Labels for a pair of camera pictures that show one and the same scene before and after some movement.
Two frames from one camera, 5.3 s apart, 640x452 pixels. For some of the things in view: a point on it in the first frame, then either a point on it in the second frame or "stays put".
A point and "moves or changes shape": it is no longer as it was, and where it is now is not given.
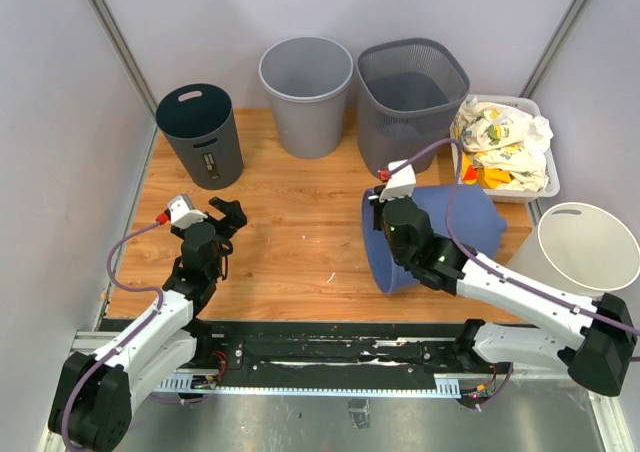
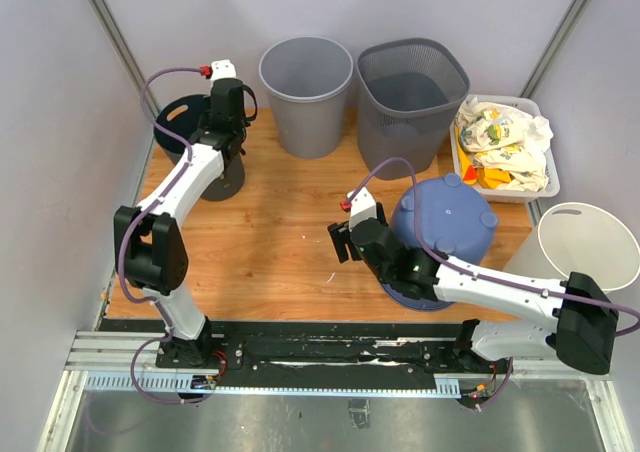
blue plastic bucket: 466,213 moves or changes shape
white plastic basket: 505,148 stays put
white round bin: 579,246 stays put
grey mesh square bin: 407,91 stays put
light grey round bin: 308,77 stays put
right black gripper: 377,206 → 340,233
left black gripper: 233,220 → 245,121
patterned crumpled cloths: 502,147 stays put
